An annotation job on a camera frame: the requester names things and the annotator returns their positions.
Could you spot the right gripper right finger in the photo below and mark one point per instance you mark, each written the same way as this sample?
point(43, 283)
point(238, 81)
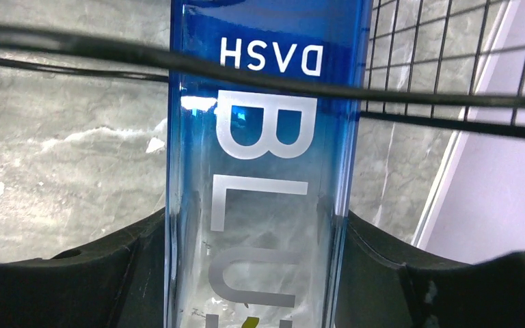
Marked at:
point(386, 282)

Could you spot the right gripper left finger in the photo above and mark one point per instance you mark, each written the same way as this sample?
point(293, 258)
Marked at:
point(115, 281)

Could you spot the blue label clear bottle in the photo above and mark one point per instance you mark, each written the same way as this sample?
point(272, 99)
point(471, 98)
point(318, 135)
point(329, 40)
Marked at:
point(258, 181)

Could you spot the black wire wine rack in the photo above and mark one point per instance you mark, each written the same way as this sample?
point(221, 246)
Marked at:
point(21, 30)

